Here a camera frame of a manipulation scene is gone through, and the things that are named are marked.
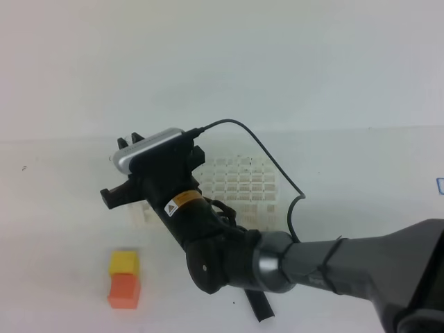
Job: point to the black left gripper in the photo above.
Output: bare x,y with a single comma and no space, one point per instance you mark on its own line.
157,177

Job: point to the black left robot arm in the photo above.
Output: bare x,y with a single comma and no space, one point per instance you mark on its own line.
400,273

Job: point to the white test tube rack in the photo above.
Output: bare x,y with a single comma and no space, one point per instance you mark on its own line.
249,185

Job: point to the yellow cube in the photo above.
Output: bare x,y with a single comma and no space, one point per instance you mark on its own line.
124,262

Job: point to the orange cube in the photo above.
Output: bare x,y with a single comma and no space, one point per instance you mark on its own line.
124,291

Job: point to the black funnel scoop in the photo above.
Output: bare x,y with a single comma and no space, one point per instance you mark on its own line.
259,305

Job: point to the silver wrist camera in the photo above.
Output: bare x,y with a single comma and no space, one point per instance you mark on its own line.
123,158

